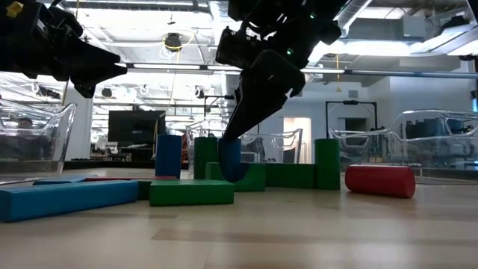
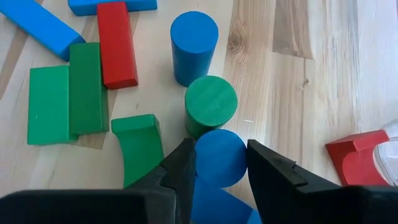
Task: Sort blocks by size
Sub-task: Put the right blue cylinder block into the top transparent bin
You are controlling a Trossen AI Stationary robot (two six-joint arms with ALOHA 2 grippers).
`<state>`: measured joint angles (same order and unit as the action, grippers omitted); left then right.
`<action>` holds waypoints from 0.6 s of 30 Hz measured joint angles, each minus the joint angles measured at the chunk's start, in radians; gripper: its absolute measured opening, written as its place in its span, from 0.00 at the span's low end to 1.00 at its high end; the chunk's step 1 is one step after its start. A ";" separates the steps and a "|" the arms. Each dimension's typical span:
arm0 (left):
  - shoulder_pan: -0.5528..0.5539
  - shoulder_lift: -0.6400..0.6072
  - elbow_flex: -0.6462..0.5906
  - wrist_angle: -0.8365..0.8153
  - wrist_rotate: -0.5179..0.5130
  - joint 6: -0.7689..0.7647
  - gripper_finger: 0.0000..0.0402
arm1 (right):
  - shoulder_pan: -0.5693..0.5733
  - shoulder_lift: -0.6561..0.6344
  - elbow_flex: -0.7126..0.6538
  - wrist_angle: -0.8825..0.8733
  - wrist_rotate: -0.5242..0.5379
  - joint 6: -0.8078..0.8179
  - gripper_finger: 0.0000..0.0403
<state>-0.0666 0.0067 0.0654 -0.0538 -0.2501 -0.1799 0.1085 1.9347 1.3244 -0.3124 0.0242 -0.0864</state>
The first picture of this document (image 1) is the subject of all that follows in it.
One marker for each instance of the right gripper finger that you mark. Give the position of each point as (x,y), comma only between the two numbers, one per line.
(261,97)

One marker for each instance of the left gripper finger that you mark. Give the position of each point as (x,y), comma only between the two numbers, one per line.
(97,50)
(97,76)

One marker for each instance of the blue cylinder block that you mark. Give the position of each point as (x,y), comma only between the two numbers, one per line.
(168,157)
(229,160)

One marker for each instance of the green cylinder block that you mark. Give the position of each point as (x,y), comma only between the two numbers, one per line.
(327,164)
(205,149)

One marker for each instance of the green rectangular block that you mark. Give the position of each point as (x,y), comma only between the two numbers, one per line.
(190,193)

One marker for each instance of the red cylinder block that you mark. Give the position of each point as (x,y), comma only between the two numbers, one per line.
(379,181)

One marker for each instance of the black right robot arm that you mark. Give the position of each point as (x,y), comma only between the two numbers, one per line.
(284,7)

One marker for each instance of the ceiling light strip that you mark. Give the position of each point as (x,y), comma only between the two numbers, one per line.
(325,70)

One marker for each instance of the clear plastic bin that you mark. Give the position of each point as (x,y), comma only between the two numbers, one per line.
(37,149)
(276,147)
(429,149)

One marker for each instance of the yellow tape tag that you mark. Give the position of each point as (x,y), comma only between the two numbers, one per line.
(15,8)

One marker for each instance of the black monitor screen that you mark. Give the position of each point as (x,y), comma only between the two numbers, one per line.
(136,127)

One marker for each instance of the black round ceiling fixture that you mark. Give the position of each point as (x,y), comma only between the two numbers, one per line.
(173,42)

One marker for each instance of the light blue long block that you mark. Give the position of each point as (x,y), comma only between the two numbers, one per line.
(67,200)

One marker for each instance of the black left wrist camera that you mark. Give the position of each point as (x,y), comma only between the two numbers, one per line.
(63,22)

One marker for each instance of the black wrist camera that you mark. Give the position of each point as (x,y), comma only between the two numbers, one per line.
(229,48)
(63,22)

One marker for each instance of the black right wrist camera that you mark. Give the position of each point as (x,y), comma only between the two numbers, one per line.
(229,48)

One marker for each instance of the black rectangular stand frame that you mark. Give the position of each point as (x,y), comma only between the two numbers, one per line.
(351,102)

